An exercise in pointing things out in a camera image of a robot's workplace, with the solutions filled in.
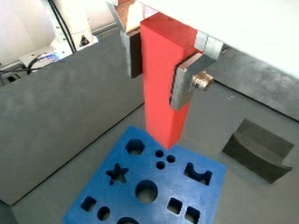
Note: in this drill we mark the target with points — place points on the black curved fixture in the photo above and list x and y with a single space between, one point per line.
260 150

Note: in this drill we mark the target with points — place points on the red rectangular block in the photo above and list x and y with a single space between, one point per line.
167 42

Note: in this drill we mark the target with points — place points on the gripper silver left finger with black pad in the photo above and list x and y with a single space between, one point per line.
127 12

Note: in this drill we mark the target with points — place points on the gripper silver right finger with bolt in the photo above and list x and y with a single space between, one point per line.
189 74

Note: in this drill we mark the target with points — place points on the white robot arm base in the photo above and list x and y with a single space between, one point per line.
40 31

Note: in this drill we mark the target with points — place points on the blue foam shape board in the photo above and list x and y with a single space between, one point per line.
149 185

